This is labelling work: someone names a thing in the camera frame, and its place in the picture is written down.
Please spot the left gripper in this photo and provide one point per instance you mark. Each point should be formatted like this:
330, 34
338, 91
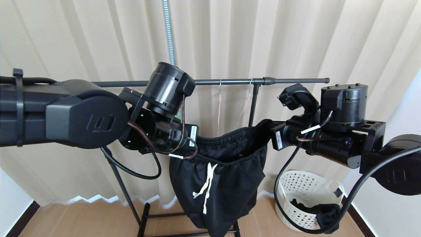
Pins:
181, 140

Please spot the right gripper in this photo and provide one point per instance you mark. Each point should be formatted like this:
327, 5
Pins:
292, 138

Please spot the pink clothes hanger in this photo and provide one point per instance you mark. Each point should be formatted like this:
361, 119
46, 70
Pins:
244, 108
219, 108

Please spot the black shorts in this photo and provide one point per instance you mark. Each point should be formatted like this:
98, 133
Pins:
223, 184

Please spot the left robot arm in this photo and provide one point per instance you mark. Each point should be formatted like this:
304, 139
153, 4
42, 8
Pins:
82, 115

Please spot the white laundry basket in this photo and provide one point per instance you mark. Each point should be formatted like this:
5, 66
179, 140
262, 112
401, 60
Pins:
302, 184

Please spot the black clothes rack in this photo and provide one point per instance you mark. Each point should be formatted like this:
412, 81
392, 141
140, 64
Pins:
289, 80

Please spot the black garment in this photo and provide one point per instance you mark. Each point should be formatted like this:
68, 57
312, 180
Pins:
329, 215

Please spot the beige curtain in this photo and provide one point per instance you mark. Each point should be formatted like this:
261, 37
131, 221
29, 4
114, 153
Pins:
98, 39

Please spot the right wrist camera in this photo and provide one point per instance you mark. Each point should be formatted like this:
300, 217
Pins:
292, 97

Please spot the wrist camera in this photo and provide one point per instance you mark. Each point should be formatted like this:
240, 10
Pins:
292, 97
189, 85

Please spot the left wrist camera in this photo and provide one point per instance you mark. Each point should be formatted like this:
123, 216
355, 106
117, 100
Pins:
189, 85

